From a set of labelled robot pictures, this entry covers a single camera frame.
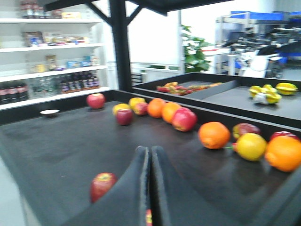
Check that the white supermarket shelf unit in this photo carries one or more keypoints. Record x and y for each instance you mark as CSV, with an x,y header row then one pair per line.
x,y
48,56

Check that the red chili pepper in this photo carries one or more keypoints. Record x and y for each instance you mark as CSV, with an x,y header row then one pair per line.
x,y
232,147

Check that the dark red apple behind oranges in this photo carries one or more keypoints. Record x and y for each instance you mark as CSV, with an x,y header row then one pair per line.
x,y
242,128

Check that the dark red apple upper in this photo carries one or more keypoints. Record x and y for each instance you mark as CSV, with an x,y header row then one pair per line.
x,y
101,184

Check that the yellow round fruit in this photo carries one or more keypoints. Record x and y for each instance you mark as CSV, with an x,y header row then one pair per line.
x,y
251,146

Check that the red apple beside oranges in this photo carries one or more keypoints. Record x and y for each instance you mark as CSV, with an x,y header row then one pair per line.
x,y
184,119

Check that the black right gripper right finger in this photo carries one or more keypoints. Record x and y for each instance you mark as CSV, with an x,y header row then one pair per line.
x,y
192,188

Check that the orange right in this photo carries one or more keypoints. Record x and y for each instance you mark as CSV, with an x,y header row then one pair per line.
x,y
284,153

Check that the yellow starfruit back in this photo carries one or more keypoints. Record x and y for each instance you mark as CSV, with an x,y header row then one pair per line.
x,y
286,88

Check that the black wooden fruit display stand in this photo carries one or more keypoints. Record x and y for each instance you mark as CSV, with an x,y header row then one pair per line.
x,y
54,160

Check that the red bell pepper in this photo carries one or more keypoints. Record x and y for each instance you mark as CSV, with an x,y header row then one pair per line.
x,y
284,133

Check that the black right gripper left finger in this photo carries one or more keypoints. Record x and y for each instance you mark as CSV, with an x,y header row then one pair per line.
x,y
125,204

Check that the small white dish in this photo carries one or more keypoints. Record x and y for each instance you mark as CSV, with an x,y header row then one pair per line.
x,y
50,113

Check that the orange with navel left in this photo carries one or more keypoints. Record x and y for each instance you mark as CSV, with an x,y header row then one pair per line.
x,y
214,135

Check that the red apple on stand corner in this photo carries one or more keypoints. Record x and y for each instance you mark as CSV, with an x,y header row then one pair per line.
x,y
96,101

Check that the white garlic bulb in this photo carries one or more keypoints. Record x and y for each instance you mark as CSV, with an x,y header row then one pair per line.
x,y
260,98

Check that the green potted plant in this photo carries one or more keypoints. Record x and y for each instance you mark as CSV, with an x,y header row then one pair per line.
x,y
194,58

